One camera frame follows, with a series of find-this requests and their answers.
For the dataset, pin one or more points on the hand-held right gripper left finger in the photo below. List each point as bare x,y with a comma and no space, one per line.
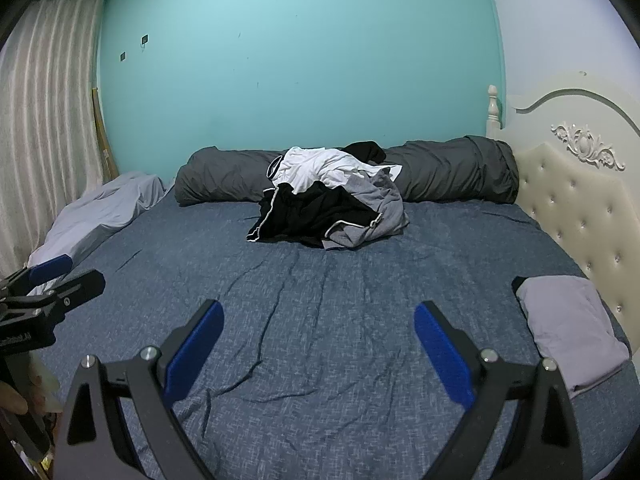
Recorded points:
195,355

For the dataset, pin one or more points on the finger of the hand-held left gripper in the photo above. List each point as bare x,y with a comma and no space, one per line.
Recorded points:
75,287
50,265

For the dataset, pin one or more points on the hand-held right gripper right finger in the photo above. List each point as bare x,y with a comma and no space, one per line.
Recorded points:
440,355

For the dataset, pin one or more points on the black sweater with white trim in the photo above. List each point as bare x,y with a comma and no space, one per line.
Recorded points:
305,215

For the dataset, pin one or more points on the person's left hand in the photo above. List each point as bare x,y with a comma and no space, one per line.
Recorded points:
12,399

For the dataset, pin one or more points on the light purple blanket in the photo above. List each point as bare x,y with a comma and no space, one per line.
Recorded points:
95,215

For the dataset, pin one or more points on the bed with blue sheet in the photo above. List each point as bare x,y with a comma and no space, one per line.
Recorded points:
325,310

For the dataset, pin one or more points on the wooden stick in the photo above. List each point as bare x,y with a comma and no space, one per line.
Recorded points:
102,135

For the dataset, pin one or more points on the white striped curtain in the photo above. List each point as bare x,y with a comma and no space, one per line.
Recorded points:
45,110

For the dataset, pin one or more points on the grey garment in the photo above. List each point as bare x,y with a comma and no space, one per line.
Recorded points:
385,205

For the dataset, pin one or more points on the cream tufted headboard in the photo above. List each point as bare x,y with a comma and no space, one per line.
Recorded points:
575,200

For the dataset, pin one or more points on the black garment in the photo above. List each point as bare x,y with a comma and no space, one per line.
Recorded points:
365,151

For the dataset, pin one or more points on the cream bedpost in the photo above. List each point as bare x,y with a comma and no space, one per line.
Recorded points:
493,110

